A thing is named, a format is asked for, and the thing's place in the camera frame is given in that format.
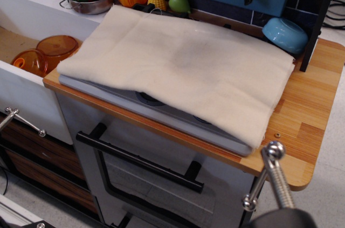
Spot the grey toy stove top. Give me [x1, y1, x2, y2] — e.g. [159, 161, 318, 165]
[59, 75, 254, 156]

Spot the steel clamp left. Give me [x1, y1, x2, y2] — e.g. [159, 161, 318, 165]
[1, 107, 47, 137]

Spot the green toy pear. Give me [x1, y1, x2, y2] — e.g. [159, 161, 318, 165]
[168, 0, 191, 13]

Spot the blue ceramic bowl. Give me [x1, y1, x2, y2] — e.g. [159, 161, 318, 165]
[262, 18, 308, 54]

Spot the wooden drawer cabinet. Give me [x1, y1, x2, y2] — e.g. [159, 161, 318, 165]
[1, 120, 101, 222]

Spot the steel clamp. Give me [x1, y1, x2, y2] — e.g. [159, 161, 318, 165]
[241, 141, 319, 228]
[1, 107, 47, 137]

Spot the white toy sink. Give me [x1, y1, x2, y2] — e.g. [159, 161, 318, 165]
[1, 0, 104, 144]

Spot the cream cloth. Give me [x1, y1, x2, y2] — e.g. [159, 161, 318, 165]
[57, 5, 294, 148]

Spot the steel cooking pot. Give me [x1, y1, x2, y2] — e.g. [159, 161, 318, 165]
[59, 0, 114, 15]

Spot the yellow toy corn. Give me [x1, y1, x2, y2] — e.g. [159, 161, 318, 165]
[147, 0, 167, 11]

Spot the black oven door handle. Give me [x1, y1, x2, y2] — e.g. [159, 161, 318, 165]
[76, 123, 204, 194]

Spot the black metal frame post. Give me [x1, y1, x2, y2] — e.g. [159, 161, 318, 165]
[299, 0, 332, 72]

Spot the orange plastic cup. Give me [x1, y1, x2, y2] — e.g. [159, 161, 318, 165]
[36, 35, 79, 72]

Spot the steel clamp right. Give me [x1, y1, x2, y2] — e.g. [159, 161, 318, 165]
[241, 141, 319, 228]

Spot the orange plastic bowl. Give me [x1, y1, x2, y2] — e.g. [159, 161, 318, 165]
[11, 49, 48, 77]

